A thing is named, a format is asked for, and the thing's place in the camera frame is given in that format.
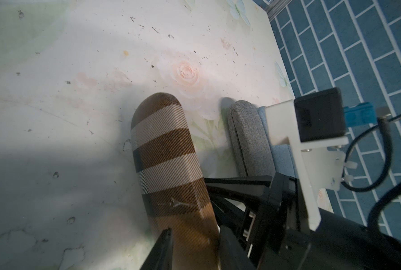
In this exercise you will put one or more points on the blue case yellow glasses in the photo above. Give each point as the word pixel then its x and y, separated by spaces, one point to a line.
pixel 281 154

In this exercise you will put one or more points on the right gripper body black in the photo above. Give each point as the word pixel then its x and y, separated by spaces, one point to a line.
pixel 269 218

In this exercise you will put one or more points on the grey case tortoise glasses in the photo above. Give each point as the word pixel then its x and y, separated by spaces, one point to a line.
pixel 249 140

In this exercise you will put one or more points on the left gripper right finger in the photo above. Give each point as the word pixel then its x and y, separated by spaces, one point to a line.
pixel 231 254

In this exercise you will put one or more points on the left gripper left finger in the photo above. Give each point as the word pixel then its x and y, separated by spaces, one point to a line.
pixel 161 255

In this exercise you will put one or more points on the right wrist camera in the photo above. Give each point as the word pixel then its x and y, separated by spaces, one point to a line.
pixel 315 126

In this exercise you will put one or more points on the plaid case red glasses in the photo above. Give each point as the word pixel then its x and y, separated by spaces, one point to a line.
pixel 173 189

